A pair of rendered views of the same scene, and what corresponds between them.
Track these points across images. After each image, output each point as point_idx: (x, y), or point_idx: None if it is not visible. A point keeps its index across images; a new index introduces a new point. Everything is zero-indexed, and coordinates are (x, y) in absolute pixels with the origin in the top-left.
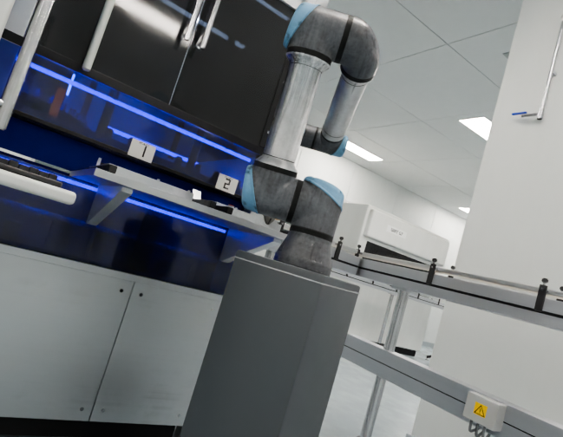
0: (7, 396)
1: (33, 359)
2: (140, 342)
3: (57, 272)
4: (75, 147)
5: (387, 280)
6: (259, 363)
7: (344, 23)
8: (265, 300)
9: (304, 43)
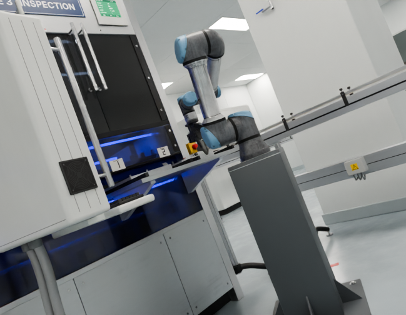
0: None
1: (151, 306)
2: (186, 262)
3: (129, 255)
4: None
5: None
6: (277, 204)
7: (204, 36)
8: (259, 178)
9: (193, 56)
